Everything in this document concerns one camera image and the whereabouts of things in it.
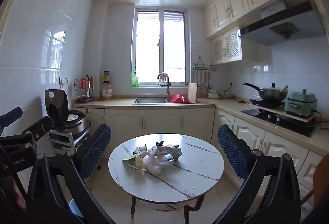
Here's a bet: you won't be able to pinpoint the round white marble table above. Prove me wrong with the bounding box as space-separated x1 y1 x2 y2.
108 133 224 223

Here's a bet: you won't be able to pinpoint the yellow snack bag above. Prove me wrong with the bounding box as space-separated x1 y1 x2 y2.
157 146 182 160

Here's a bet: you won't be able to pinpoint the black plastic bag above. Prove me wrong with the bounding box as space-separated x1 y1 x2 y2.
156 141 164 147

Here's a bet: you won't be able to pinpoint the black range hood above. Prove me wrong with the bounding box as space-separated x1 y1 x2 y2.
239 1 325 46

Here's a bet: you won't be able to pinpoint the black frying pan with lid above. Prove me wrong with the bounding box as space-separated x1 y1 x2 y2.
243 82 288 102

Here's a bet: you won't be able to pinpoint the cream lower cabinets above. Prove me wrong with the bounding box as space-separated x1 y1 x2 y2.
73 106 327 204

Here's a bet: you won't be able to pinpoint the stacked white bowls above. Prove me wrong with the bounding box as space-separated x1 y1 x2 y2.
207 90 220 99

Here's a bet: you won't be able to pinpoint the green electric cooker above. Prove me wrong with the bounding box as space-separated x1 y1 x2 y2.
284 89 317 118

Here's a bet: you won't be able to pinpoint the cream upper cabinets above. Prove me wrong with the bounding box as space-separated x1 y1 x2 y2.
203 0 329 66

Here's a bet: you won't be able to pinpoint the black open rice cooker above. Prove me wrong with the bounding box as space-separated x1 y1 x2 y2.
45 90 90 138

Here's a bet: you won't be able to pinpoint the cream cabinets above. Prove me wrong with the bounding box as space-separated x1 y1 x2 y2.
73 106 327 204
203 0 329 66

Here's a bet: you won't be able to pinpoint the green dish soap bottle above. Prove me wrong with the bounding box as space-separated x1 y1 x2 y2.
131 71 139 88

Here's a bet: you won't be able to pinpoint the white rolling storage cart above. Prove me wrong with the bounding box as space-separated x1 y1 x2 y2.
47 125 102 171

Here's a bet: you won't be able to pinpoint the kitchen window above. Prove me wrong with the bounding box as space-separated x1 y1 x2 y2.
131 8 189 87

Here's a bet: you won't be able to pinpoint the hanging utensil rack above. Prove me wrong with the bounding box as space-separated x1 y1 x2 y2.
191 56 218 96

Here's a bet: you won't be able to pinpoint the steel kitchen faucet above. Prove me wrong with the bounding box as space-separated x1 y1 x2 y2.
157 72 171 103

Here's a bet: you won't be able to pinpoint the wire rack with red cups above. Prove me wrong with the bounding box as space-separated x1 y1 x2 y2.
74 74 94 103

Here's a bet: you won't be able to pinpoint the glass jar with yellow lid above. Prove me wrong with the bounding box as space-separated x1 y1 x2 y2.
101 70 113 99

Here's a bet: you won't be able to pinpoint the cream paper wrapper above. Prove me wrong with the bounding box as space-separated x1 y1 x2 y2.
122 154 146 174

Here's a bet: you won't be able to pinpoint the wooden cutting board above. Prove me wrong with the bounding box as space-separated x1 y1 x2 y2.
187 83 198 103

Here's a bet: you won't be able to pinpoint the pink white plastic bag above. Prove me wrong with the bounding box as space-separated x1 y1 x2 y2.
143 155 164 175

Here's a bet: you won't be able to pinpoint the white box on hood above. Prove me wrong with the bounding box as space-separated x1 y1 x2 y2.
260 0 287 19

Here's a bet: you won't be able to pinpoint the black gas stove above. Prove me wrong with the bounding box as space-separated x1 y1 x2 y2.
241 99 320 137

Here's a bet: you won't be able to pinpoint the wall power outlet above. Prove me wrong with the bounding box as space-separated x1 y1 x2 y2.
59 77 69 86

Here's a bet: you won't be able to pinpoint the red plastic basin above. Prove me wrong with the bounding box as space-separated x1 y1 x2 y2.
169 94 190 103

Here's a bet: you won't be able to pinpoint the steel kitchen sink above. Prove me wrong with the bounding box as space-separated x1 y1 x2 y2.
132 97 169 105

